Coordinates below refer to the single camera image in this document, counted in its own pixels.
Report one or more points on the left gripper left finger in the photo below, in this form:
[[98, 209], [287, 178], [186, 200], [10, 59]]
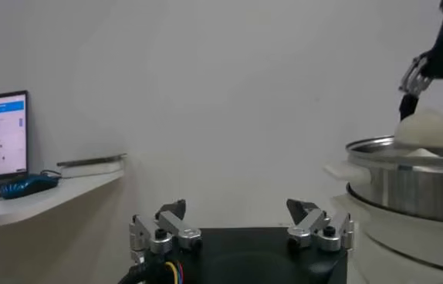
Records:
[[171, 227]]

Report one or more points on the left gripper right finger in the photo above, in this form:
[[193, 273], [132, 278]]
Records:
[[314, 227]]

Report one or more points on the white steamed baozi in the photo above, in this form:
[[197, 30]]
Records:
[[426, 129], [422, 153]]

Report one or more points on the stainless steel steamer basket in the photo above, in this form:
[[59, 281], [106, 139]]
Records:
[[418, 193]]

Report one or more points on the white electric cooker pot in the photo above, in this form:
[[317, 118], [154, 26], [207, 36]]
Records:
[[399, 247]]

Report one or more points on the white flat box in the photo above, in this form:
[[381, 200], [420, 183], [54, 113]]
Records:
[[90, 170]]

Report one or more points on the black flat hard drive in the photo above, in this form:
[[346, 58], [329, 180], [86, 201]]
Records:
[[90, 160]]

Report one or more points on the white laptop desk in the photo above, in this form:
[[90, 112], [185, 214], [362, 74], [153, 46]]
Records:
[[51, 197]]

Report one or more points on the blue computer mouse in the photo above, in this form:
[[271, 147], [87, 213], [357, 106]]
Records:
[[28, 186]]

